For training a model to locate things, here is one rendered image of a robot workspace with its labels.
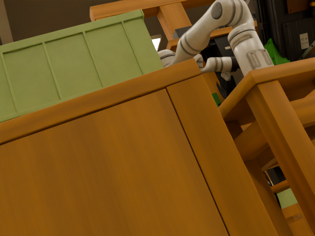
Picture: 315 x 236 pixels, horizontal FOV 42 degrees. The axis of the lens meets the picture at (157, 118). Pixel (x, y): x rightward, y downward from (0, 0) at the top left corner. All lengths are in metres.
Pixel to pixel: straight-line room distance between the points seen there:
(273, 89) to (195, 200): 0.52
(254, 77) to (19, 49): 0.58
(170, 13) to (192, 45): 0.97
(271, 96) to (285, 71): 0.10
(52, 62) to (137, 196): 0.32
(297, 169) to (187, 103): 0.42
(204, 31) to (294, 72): 0.42
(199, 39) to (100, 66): 0.74
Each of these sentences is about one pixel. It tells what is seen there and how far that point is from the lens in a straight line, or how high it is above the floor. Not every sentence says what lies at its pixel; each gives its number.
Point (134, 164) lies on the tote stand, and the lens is 0.68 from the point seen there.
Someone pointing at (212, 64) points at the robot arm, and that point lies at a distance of 2.01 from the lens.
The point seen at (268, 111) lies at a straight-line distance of 1.07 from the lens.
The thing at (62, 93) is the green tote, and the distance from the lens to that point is 0.78.
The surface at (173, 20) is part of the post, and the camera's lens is 2.46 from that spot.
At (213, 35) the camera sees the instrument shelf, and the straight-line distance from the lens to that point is 2.31.
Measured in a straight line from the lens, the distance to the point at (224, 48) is 2.30.
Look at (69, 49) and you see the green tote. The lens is 0.83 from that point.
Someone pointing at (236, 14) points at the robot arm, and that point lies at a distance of 1.41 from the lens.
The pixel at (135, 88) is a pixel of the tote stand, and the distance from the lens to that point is 0.72.
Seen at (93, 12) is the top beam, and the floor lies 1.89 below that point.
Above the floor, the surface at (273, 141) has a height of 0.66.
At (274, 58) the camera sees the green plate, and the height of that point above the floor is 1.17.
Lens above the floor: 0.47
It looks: 20 degrees up
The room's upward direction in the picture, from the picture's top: 22 degrees counter-clockwise
